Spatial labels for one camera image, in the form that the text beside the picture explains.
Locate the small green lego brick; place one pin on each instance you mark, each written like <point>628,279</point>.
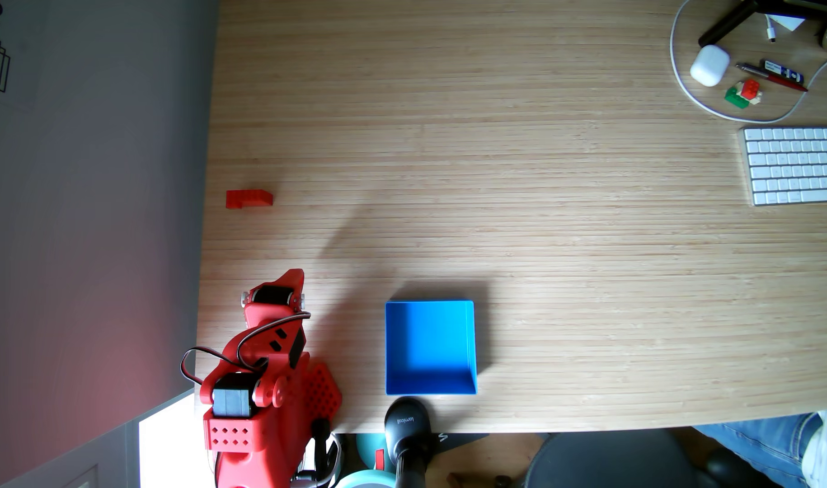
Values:
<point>734,98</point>

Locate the white keyboard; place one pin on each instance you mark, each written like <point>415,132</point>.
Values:
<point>796,166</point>

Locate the blue and white stick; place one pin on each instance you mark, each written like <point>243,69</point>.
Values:
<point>783,71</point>

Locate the white paper piece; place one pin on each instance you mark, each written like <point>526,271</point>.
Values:
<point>786,22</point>

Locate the small white lego brick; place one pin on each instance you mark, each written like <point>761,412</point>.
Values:
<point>756,99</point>

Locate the blue denim garment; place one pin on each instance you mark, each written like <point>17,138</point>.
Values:
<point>759,440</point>

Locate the small red lego brick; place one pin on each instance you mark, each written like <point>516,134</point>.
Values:
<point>750,89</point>

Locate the black stand leg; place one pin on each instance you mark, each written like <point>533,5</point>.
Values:
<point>725,24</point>

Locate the white earbuds case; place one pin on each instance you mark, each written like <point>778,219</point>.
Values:
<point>710,66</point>

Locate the blue plastic bin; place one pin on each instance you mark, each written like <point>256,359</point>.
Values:
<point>430,345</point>

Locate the black office chair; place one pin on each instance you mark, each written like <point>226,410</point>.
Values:
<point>610,461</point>

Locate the black gooseneck camera stand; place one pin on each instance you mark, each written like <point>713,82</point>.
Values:
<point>408,427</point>

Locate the window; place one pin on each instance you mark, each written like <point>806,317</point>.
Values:
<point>166,440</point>

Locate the teal round object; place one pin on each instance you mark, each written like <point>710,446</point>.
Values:
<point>369,451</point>

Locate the red and black pen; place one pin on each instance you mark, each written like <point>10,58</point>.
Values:
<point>773,76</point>

